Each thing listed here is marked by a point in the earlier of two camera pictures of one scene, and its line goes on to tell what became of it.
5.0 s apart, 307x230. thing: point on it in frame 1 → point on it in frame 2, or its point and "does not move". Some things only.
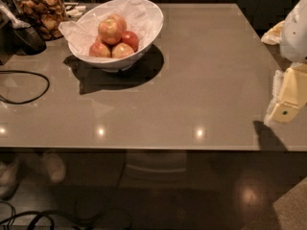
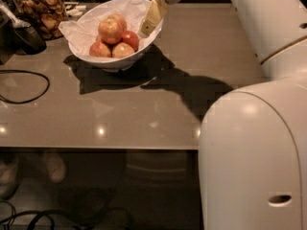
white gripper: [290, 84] → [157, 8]
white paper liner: [142, 17] does not move
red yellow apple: [109, 32] does not move
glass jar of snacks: [45, 5] does not move
